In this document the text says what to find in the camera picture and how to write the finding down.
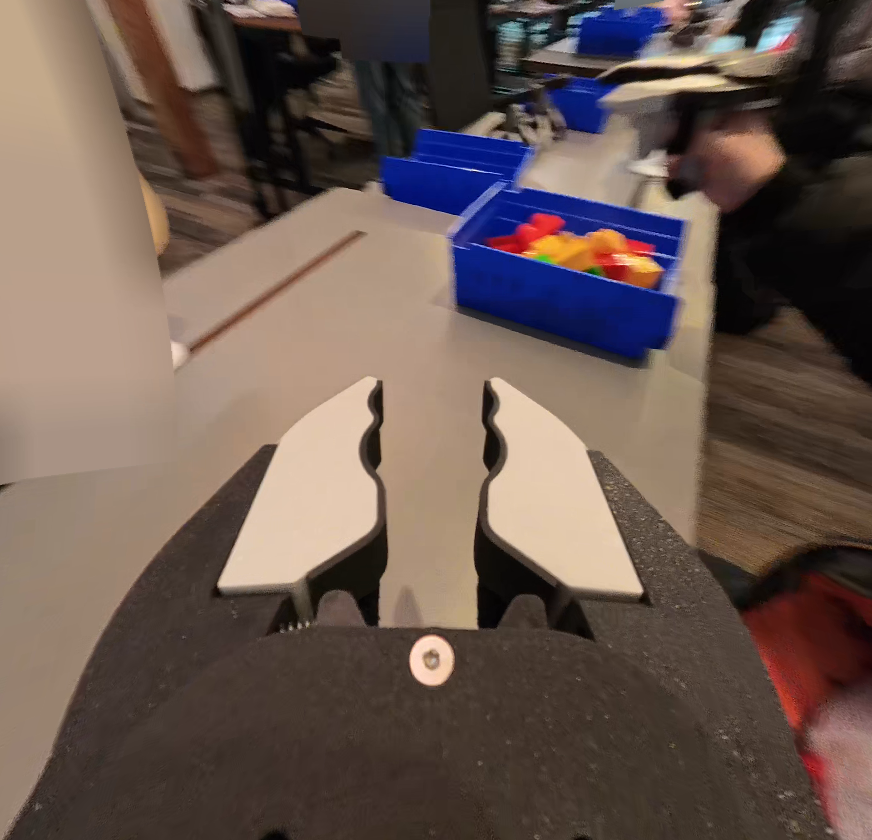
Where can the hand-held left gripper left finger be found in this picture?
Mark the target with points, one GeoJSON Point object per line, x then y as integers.
{"type": "Point", "coordinates": [307, 506]}

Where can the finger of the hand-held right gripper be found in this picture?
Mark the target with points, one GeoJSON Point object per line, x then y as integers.
{"type": "Point", "coordinates": [681, 66]}
{"type": "Point", "coordinates": [681, 93]}

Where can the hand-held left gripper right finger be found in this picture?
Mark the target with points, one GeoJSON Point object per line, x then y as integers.
{"type": "Point", "coordinates": [562, 506]}

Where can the pile of mega blocks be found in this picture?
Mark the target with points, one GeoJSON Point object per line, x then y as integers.
{"type": "Point", "coordinates": [579, 251]}

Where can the blue storage bin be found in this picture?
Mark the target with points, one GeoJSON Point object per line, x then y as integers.
{"type": "Point", "coordinates": [586, 104]}
{"type": "Point", "coordinates": [620, 29]}
{"type": "Point", "coordinates": [450, 172]}
{"type": "Point", "coordinates": [545, 302]}

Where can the person's right hand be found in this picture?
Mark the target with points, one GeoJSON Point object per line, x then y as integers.
{"type": "Point", "coordinates": [729, 152]}

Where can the idle black gripper tool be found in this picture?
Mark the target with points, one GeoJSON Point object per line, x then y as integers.
{"type": "Point", "coordinates": [538, 111]}

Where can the instruction sheet board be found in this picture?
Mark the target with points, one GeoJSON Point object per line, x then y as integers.
{"type": "Point", "coordinates": [157, 213]}

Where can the person's white garment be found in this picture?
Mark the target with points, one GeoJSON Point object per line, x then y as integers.
{"type": "Point", "coordinates": [842, 765]}

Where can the black desk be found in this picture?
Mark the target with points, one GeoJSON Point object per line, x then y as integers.
{"type": "Point", "coordinates": [273, 91]}

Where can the wooden post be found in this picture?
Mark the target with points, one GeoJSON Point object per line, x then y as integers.
{"type": "Point", "coordinates": [150, 63]}

